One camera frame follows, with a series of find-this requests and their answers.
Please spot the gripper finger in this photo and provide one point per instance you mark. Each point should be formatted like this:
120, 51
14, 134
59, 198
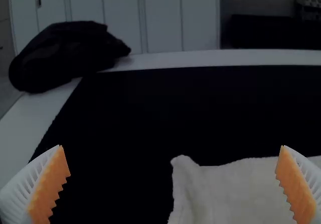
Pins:
298, 188
30, 191

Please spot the pale towel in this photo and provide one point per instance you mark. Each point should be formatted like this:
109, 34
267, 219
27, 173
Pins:
225, 196

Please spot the black cloth bundle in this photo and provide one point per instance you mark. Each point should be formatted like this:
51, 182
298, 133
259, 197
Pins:
62, 55

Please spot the black mat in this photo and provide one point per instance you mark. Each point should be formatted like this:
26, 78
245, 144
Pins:
175, 108

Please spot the black crate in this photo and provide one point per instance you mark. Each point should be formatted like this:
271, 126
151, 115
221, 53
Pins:
263, 33

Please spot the grey cupboard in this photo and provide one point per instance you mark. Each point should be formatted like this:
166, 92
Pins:
163, 20

